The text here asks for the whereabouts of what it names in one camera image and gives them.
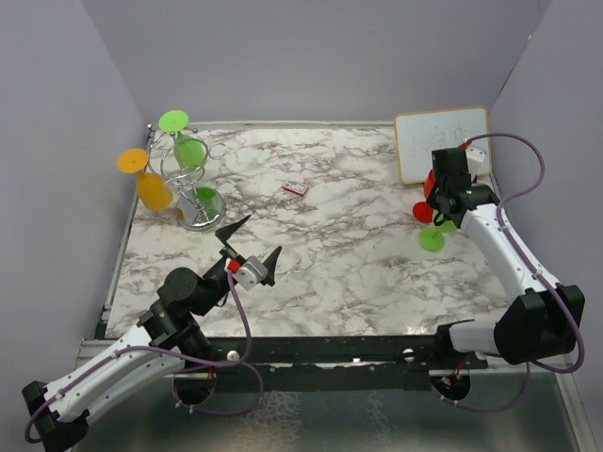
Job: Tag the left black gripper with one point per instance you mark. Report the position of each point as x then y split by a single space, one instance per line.
224 234

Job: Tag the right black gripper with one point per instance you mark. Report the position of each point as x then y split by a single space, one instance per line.
432 196

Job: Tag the red wine glass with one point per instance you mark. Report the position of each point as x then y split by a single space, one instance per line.
421 210

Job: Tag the green wine glass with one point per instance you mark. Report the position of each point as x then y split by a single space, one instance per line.
432 238
189 151

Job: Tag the orange wine glass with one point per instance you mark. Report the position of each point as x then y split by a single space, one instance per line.
151 189

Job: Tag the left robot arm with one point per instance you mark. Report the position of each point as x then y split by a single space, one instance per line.
165 339

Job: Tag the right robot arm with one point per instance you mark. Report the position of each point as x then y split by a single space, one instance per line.
543 317

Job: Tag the chrome wine glass rack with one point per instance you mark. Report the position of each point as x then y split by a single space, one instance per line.
199 207

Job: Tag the small whiteboard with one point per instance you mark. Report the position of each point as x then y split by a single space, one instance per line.
420 133

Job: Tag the small red white box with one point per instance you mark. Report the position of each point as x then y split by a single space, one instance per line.
296 188

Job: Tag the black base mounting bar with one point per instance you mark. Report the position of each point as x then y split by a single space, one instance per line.
348 363

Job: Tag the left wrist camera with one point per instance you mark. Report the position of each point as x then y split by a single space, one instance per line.
249 274

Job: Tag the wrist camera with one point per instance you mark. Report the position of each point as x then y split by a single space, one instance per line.
477 162
249 274

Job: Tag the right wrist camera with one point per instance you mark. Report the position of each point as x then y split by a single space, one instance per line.
477 162

